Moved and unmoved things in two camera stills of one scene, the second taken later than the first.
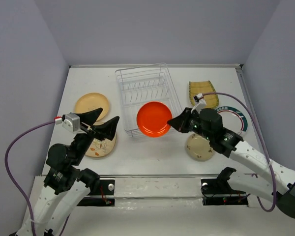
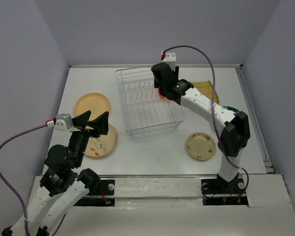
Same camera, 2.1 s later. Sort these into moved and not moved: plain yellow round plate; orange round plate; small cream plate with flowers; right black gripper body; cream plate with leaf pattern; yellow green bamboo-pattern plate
Moved: right black gripper body; orange round plate
Not moved: plain yellow round plate; yellow green bamboo-pattern plate; cream plate with leaf pattern; small cream plate with flowers
